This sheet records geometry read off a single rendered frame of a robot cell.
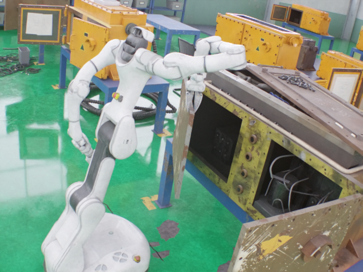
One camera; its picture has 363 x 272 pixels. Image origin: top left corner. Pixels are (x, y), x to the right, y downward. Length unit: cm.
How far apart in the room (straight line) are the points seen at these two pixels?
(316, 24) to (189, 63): 1101
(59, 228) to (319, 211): 147
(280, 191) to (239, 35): 426
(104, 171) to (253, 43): 430
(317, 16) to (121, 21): 914
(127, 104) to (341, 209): 112
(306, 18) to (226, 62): 1119
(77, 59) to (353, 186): 351
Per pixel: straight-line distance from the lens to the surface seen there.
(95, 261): 236
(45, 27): 545
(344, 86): 457
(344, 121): 210
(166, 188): 321
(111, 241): 248
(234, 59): 170
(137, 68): 182
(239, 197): 235
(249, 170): 224
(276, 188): 221
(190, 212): 332
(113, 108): 195
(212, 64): 167
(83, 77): 203
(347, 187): 180
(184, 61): 170
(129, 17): 428
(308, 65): 961
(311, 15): 1274
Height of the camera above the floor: 199
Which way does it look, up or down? 25 degrees down
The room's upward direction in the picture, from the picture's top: 10 degrees clockwise
